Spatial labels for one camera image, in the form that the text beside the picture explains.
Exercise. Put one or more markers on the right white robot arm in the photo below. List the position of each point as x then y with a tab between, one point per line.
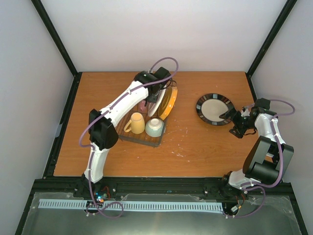
270	156

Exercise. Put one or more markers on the yellow ceramic mug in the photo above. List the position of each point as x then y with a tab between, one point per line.
136	124

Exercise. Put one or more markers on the right black frame post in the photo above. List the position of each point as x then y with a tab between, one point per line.
283	15

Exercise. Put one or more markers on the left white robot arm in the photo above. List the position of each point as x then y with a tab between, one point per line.
100	135

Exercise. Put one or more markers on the orange dotted plate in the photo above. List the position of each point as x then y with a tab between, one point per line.
167	102

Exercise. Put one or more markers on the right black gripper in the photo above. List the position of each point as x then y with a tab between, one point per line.
239	132

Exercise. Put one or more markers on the pink dotted plate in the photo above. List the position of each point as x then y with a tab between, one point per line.
143	105

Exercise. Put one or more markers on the light blue cable duct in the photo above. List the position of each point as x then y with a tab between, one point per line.
135	206

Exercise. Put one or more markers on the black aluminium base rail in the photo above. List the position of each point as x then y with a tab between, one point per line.
204	188

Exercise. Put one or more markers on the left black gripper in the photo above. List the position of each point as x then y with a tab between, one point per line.
151	99

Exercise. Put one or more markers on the black white striped plate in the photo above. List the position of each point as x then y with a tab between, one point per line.
153	107

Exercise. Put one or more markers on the left black frame post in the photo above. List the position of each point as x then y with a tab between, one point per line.
43	14

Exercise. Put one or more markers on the black frame post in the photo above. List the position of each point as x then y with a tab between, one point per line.
43	14
283	15

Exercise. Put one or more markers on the dark wire dish rack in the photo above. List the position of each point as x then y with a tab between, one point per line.
145	123

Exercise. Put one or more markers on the black rimmed cream plate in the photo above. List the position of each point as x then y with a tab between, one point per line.
210	107

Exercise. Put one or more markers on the light green ceramic bowl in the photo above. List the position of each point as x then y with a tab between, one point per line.
154	127

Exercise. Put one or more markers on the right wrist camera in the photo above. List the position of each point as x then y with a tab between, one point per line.
245	111

